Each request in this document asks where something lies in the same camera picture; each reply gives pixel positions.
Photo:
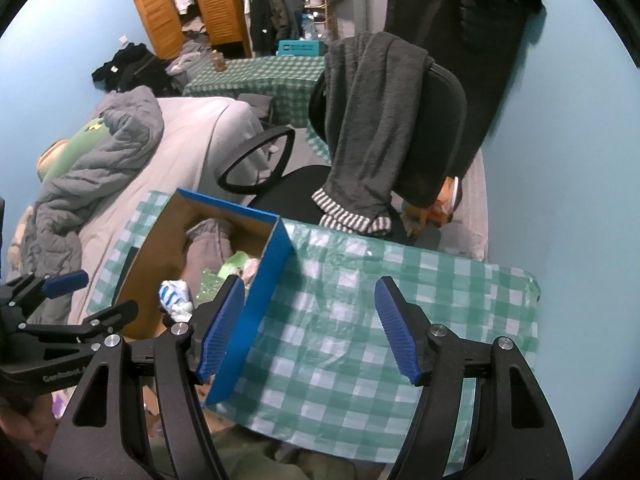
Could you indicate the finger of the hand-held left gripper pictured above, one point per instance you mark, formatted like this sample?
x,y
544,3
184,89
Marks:
x,y
62,282
100,317

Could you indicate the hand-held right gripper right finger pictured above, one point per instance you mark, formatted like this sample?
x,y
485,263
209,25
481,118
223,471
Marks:
x,y
395,330

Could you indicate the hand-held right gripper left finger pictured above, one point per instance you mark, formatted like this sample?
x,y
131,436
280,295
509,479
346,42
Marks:
x,y
222,330

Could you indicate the cardboard box with blue rim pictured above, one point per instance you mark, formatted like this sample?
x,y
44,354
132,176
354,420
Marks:
x,y
265,320

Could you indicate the green patterned sock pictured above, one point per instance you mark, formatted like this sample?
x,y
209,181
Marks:
x,y
210,285

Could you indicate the white blue striped sock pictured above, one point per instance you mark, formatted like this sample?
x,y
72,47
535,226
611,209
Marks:
x,y
175,297

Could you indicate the floral sock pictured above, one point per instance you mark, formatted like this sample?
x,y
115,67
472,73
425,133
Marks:
x,y
251,270

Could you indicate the light green sock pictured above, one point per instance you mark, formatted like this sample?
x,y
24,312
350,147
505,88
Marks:
x,y
235,262

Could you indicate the taupe fleece sock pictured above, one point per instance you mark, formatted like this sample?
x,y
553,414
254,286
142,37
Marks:
x,y
205,250

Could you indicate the person's left hand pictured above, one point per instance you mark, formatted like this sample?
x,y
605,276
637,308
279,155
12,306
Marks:
x,y
25,422

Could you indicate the grey duvet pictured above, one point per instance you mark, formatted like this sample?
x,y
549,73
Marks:
x,y
90,180

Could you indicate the orange toy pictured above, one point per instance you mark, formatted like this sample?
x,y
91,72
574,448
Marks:
x,y
440,210

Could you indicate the green plush toy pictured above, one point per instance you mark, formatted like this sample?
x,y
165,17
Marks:
x,y
75,145

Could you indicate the bed with pale sheet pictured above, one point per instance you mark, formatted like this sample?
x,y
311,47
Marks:
x,y
200,130

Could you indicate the black office chair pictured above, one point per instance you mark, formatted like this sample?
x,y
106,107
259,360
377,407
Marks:
x,y
445,125

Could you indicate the dark grey fleece pants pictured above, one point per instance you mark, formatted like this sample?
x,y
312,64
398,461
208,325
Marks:
x,y
370,110

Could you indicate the black clothes pile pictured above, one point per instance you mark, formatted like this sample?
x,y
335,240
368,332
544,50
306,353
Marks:
x,y
130,70

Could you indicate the grey clothes pile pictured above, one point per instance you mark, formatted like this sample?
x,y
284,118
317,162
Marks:
x,y
187,60

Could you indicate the amber bottle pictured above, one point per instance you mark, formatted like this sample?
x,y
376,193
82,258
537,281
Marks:
x,y
217,62

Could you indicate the wooden louvred wardrobe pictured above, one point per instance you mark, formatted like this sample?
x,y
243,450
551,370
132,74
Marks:
x,y
155,10

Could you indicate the teal box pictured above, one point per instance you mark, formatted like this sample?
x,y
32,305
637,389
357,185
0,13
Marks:
x,y
300,48

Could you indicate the black hanging jacket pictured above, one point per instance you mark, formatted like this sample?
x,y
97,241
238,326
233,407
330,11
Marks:
x,y
460,25

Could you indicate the dark hanging coats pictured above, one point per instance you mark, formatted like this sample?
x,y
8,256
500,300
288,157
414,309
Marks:
x,y
270,5

